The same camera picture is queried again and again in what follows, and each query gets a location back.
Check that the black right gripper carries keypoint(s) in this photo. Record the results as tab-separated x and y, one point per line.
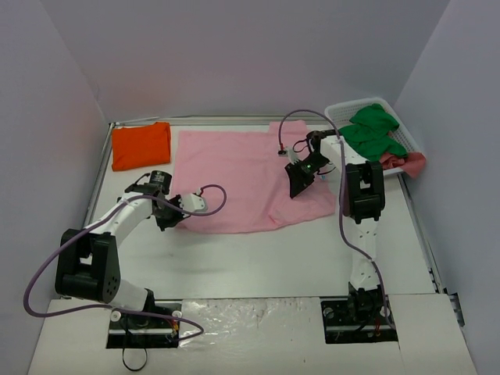
301	174

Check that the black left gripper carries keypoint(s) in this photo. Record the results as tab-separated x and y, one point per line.
167	218

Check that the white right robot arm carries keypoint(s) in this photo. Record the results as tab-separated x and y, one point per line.
361	202

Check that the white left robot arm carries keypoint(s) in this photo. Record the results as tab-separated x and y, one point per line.
89	267

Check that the white plastic basket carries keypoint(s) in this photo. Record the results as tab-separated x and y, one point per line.
342	112

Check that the folded orange t shirt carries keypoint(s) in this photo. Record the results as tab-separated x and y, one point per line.
137	147

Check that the green t shirt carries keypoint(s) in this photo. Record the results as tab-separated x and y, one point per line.
369	133

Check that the dark pink t shirt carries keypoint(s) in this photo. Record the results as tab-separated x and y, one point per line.
412	164

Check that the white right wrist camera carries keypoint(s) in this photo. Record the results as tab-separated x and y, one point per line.
290	154

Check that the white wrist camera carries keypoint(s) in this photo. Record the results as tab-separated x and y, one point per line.
290	154
193	204

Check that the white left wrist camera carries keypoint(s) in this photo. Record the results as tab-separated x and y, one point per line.
193	204

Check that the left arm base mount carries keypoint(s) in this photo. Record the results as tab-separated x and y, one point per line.
131	331

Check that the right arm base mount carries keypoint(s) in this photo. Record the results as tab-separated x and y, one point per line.
341	327

